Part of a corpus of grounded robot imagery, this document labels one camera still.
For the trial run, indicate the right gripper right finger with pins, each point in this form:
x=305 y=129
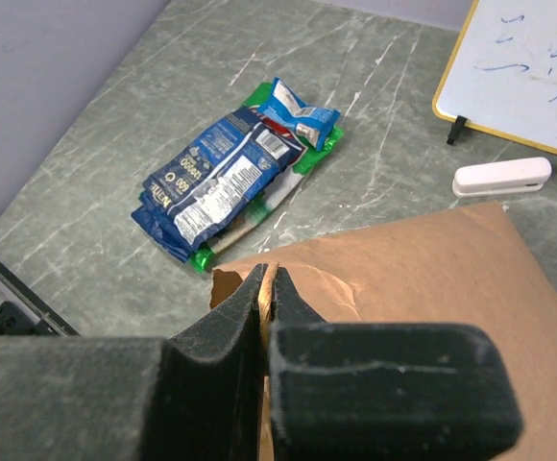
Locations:
x=384 y=391

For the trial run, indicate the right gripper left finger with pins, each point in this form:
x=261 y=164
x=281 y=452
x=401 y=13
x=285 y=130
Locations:
x=195 y=396

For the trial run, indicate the brown paper bag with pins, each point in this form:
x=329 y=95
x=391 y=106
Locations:
x=466 y=265

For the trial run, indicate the green cassava chips bag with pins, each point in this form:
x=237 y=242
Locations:
x=264 y=203

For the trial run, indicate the blue Kettle crisps bag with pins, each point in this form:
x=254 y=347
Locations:
x=202 y=188

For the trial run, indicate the small blue biscuit packet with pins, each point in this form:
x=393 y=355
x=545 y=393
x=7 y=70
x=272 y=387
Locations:
x=312 y=123

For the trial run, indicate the white whiteboard eraser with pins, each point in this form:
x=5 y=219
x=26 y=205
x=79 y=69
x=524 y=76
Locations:
x=505 y=177

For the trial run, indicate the aluminium rail frame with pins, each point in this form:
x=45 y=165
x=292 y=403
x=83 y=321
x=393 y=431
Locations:
x=23 y=312

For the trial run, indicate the small whiteboard yellow frame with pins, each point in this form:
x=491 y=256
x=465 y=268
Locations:
x=501 y=76

